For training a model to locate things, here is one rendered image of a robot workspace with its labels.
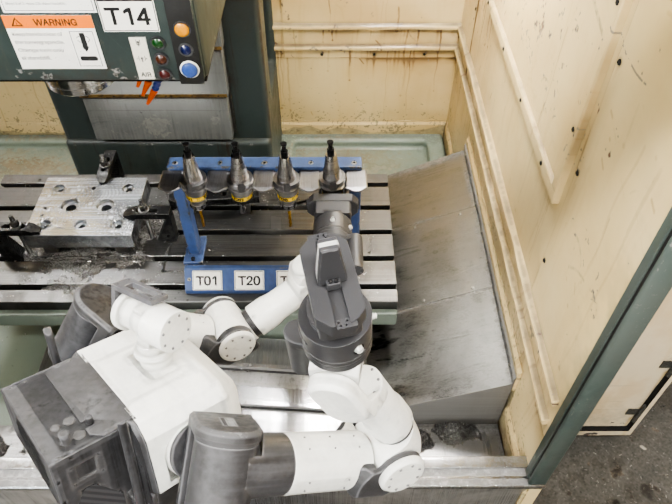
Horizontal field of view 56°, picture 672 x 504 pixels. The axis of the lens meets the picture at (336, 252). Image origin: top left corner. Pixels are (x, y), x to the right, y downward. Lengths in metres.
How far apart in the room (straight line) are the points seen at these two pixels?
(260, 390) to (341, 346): 1.00
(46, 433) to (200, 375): 0.23
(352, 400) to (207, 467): 0.22
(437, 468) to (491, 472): 0.12
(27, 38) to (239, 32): 0.82
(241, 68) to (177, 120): 0.28
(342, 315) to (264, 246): 1.15
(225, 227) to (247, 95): 0.46
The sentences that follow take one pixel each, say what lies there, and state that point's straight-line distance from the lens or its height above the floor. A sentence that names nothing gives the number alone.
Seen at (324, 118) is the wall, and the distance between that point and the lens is 2.58.
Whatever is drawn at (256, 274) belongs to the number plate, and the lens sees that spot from 1.67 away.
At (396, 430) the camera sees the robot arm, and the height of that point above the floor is 1.35.
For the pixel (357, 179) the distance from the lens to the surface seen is 1.52.
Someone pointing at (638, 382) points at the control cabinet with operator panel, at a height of 0.44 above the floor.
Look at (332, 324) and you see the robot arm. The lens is 0.66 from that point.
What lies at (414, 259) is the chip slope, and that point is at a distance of 1.95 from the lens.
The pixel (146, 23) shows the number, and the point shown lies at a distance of 1.22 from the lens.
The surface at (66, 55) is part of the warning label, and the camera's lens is 1.30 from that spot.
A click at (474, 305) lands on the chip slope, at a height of 0.83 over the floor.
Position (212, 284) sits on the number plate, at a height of 0.93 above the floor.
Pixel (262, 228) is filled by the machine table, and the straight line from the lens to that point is 1.85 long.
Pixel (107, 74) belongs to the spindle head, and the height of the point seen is 1.57.
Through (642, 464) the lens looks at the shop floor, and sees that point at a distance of 2.67.
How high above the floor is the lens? 2.23
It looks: 49 degrees down
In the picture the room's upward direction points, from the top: straight up
